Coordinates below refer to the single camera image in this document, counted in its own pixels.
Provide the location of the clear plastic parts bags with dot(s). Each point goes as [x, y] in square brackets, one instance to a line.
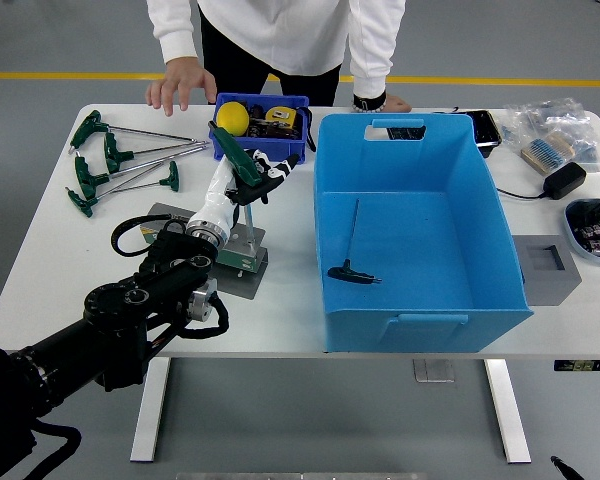
[555, 115]

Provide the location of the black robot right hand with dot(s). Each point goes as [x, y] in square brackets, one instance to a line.
[562, 465]

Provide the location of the yellow ball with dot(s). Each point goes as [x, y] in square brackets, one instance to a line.
[232, 119]

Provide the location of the electronic components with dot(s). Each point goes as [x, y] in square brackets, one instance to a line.
[597, 230]

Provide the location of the person's right hand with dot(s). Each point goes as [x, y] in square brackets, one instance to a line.
[180, 82]

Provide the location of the black plastic cell tray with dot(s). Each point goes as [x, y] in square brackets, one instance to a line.
[487, 130]

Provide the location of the pale blue bowl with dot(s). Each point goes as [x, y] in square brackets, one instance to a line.
[572, 240]

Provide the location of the grey metal floor plate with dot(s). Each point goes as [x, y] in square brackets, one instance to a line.
[432, 371]

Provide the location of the black table control panel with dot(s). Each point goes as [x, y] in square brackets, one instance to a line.
[585, 365]

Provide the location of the person's left hand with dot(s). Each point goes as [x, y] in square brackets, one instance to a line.
[397, 103]

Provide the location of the yellow tape measure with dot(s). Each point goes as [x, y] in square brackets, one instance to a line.
[280, 115]

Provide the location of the green grey wrench holder stand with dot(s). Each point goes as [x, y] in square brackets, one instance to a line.
[245, 270]

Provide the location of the black wristwatch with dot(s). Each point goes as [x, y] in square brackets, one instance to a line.
[372, 100]

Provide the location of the white table leg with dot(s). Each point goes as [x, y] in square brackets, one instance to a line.
[507, 410]
[150, 410]

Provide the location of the large light blue folding box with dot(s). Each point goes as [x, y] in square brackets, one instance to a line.
[405, 240]

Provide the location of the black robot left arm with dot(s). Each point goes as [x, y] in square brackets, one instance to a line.
[105, 325]

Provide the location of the blue resistor tape bundle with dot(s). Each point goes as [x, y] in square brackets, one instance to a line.
[547, 150]

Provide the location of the black power adapter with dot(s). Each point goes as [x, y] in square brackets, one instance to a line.
[565, 180]

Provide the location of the grey block with square recess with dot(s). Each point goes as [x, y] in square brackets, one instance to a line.
[550, 280]

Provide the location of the person's left forearm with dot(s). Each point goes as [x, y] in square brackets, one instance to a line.
[375, 50]

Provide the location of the person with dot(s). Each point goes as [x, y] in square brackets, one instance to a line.
[280, 30]

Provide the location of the small dark blue bin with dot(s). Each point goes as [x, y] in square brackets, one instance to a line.
[260, 149]

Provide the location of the person's right forearm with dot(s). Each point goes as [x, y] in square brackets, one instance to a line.
[172, 30]

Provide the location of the dark assorted small parts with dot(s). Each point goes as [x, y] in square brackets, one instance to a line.
[275, 129]

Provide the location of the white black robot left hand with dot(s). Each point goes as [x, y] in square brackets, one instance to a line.
[217, 200]

